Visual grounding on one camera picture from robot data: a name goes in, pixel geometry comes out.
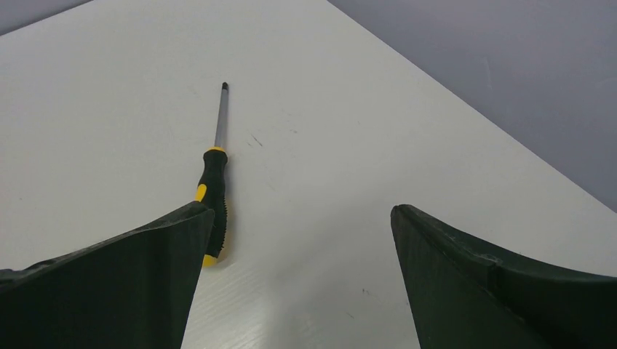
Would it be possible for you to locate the black and yellow screwdriver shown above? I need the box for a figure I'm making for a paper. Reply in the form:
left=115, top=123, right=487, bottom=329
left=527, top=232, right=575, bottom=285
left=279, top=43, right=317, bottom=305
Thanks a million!
left=195, top=82, right=229, bottom=268

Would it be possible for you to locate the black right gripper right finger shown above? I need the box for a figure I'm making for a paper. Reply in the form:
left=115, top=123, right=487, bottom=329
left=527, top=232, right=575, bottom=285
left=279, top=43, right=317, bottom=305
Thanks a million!
left=391, top=204, right=616, bottom=348

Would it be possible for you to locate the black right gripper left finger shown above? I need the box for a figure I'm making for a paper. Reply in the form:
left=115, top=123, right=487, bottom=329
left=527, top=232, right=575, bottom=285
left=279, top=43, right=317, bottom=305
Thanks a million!
left=1, top=202, right=214, bottom=348

